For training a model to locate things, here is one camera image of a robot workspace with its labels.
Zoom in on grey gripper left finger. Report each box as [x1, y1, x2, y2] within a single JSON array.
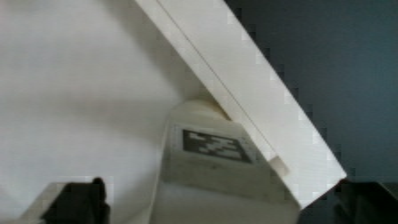
[[41, 178, 111, 224]]

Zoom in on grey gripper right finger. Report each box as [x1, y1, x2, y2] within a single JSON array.
[[331, 179, 398, 224]]

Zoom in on white leg with tag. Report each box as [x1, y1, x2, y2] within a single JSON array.
[[155, 99, 299, 202]]

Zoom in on white square tabletop part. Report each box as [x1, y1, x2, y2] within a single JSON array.
[[0, 0, 345, 224]]

